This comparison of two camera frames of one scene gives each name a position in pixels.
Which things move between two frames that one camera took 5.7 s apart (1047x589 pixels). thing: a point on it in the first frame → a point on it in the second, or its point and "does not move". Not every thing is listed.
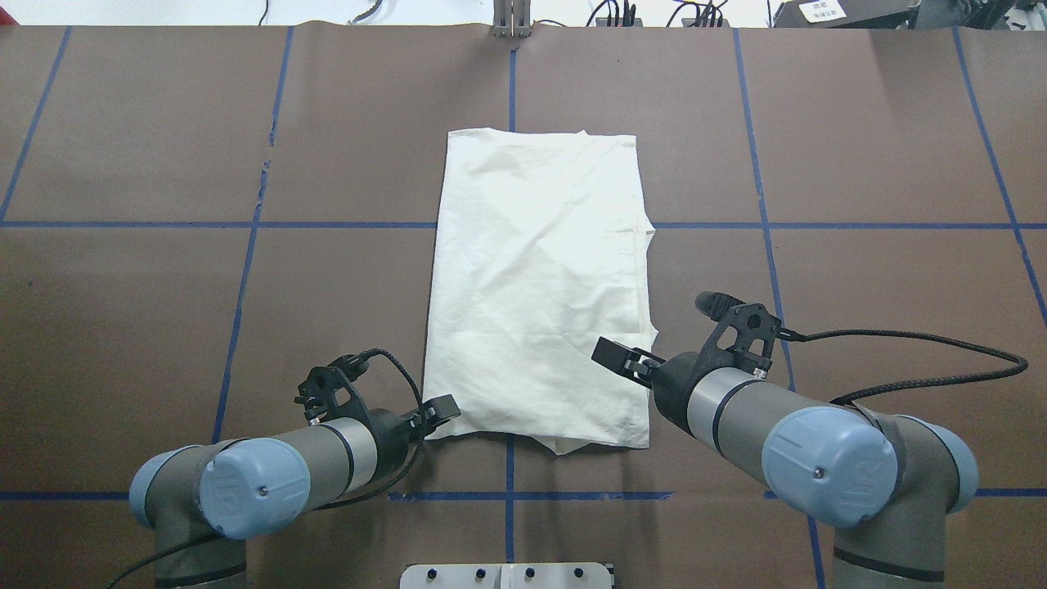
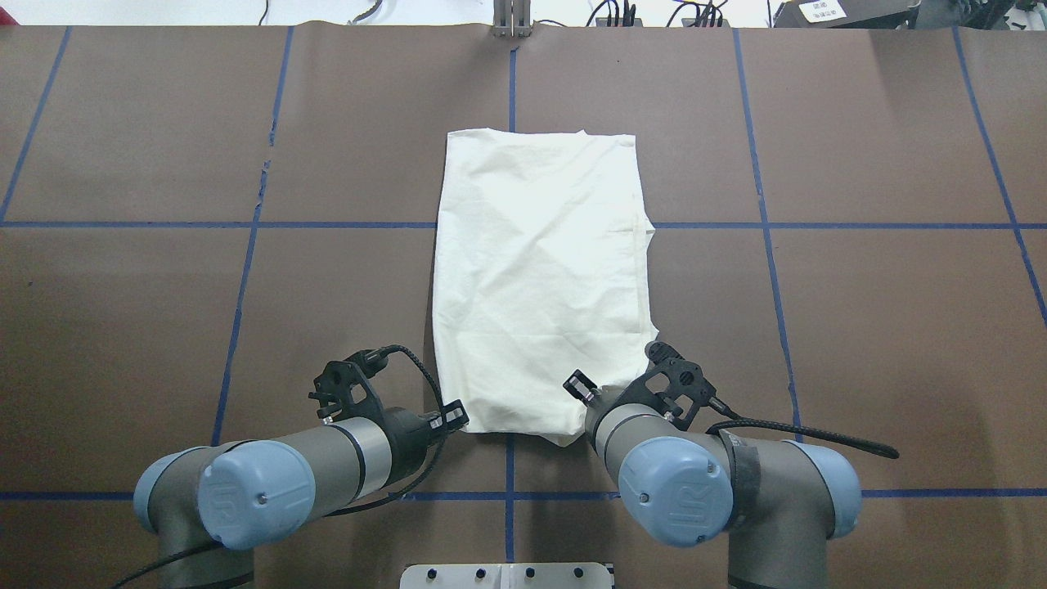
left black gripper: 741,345 → 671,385
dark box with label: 847,14 does not move
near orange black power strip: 692,23 does not move
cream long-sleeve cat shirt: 540,249 does not move
